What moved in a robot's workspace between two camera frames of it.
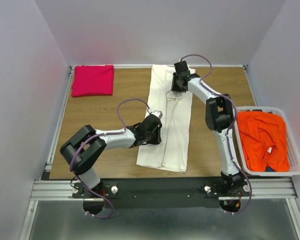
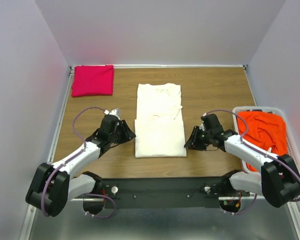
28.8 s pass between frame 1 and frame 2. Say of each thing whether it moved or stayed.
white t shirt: moved
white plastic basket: stayed
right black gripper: moved
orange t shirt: stayed
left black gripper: moved
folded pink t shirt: stayed
